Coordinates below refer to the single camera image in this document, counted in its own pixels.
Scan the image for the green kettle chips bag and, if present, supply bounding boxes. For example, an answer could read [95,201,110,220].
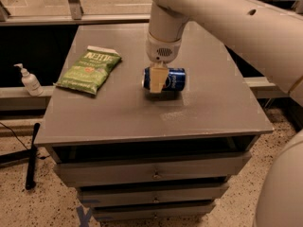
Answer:
[55,45,121,95]

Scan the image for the grey metal railing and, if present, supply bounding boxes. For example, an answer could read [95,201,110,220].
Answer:
[0,0,301,26]

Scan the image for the white pump dispenser bottle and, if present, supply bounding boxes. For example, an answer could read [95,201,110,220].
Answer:
[15,63,44,96]

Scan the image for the grey top drawer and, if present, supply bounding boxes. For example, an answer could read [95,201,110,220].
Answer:
[54,151,251,187]

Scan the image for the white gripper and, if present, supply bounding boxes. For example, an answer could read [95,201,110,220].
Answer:
[146,33,182,94]

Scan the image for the grey middle drawer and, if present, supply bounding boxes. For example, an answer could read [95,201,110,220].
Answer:
[78,181,228,207]

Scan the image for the grey drawer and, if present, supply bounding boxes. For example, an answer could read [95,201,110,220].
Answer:
[93,201,215,221]
[78,181,228,207]
[54,151,251,187]

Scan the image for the grey drawer cabinet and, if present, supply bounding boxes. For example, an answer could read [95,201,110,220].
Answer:
[34,20,275,223]

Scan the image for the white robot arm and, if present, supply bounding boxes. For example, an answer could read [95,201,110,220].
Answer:
[147,0,303,227]

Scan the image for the black tripod leg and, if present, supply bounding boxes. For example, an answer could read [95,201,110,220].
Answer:
[0,123,40,190]

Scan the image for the black floor cable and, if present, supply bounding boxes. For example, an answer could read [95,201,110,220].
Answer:
[0,120,51,160]

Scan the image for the grey bottom drawer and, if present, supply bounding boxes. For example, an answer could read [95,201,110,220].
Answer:
[93,201,215,221]

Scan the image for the blue pepsi can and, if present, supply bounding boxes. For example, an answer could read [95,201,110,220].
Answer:
[142,67,187,92]

